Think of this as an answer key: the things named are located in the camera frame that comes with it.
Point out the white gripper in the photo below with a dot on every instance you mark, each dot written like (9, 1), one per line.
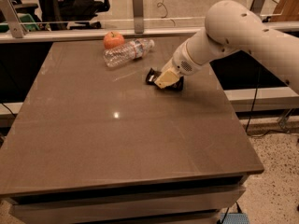
(181, 63)

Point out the black rxbar chocolate wrapper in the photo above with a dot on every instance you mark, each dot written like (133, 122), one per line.
(153, 75)

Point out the clear plastic water bottle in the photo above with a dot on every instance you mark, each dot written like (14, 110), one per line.
(127, 52)

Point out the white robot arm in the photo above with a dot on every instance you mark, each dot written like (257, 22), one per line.
(230, 27)

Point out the red apple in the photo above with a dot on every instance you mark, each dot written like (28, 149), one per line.
(113, 39)

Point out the black office chair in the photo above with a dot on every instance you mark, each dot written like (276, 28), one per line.
(58, 13)

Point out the wooden furniture piece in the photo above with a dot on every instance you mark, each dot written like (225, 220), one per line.
(286, 10)

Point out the green bin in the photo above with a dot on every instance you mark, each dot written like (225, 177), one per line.
(26, 20)

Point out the blue box on floor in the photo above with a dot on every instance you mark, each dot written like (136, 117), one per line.
(234, 218)

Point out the middle metal glass bracket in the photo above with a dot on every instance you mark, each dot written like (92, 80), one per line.
(138, 15)

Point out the left metal glass bracket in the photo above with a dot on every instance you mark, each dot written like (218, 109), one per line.
(14, 23)

